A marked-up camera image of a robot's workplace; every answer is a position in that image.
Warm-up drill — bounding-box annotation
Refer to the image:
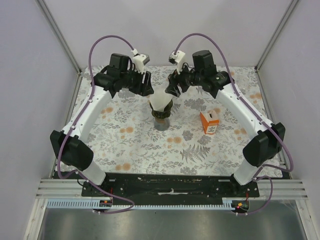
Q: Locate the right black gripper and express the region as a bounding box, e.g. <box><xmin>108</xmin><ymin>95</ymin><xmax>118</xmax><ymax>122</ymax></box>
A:
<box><xmin>165</xmin><ymin>60</ymin><xmax>204</xmax><ymax>98</ymax></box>

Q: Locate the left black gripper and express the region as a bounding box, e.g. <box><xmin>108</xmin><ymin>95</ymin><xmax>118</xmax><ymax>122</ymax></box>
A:
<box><xmin>120</xmin><ymin>65</ymin><xmax>154</xmax><ymax>97</ymax></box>

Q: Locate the white paper coffee filter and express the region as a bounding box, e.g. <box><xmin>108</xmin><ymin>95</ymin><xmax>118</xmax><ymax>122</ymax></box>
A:
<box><xmin>149</xmin><ymin>89</ymin><xmax>173</xmax><ymax>112</ymax></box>

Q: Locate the green glass coffee dripper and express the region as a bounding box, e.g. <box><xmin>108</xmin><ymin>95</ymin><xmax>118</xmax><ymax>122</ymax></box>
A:
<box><xmin>149</xmin><ymin>100</ymin><xmax>173</xmax><ymax>120</ymax></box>

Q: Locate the orange coffee filter box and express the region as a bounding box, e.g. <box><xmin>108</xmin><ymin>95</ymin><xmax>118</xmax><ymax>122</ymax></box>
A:
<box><xmin>199</xmin><ymin>110</ymin><xmax>220</xmax><ymax>135</ymax></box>

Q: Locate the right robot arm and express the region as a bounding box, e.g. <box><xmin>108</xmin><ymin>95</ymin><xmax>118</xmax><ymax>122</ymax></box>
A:
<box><xmin>165</xmin><ymin>50</ymin><xmax>286</xmax><ymax>197</ymax></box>

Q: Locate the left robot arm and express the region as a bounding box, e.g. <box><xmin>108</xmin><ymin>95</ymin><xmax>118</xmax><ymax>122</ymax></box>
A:
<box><xmin>50</xmin><ymin>53</ymin><xmax>154</xmax><ymax>197</ymax></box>

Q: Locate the floral patterned table mat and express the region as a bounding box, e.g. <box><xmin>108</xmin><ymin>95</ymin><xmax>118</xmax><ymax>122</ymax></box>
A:
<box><xmin>56</xmin><ymin>65</ymin><xmax>287</xmax><ymax>178</ymax></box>

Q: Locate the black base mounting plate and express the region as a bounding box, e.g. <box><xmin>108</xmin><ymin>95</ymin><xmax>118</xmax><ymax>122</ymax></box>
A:
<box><xmin>81</xmin><ymin>171</ymin><xmax>261</xmax><ymax>206</ymax></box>

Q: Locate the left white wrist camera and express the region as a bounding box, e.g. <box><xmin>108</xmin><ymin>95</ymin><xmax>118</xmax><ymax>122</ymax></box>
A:
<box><xmin>131</xmin><ymin>48</ymin><xmax>150</xmax><ymax>74</ymax></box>

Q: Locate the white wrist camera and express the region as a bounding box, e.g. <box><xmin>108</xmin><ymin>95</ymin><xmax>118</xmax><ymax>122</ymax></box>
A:
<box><xmin>168</xmin><ymin>50</ymin><xmax>186</xmax><ymax>75</ymax></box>
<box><xmin>131</xmin><ymin>48</ymin><xmax>150</xmax><ymax>74</ymax></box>

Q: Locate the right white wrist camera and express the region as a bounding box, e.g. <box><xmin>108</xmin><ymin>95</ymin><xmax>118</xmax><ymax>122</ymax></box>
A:
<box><xmin>168</xmin><ymin>50</ymin><xmax>186</xmax><ymax>75</ymax></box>

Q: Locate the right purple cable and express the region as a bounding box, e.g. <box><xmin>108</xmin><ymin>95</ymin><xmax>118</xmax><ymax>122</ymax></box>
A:
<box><xmin>173</xmin><ymin>33</ymin><xmax>295</xmax><ymax>216</ymax></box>

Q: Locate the purple cable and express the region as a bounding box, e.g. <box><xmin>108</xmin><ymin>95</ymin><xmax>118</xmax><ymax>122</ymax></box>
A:
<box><xmin>173</xmin><ymin>33</ymin><xmax>295</xmax><ymax>216</ymax></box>
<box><xmin>56</xmin><ymin>34</ymin><xmax>136</xmax><ymax>215</ymax></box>

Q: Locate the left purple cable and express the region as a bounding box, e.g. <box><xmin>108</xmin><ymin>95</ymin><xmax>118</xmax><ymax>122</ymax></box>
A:
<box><xmin>56</xmin><ymin>34</ymin><xmax>136</xmax><ymax>215</ymax></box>

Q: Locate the aluminium rail frame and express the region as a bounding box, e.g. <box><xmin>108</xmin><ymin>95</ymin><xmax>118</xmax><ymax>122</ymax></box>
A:
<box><xmin>36</xmin><ymin>179</ymin><xmax>308</xmax><ymax>200</ymax></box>

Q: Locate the white slotted cable duct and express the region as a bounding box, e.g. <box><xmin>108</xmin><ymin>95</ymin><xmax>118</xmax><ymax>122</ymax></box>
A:
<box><xmin>46</xmin><ymin>198</ymin><xmax>237</xmax><ymax>209</ymax></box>

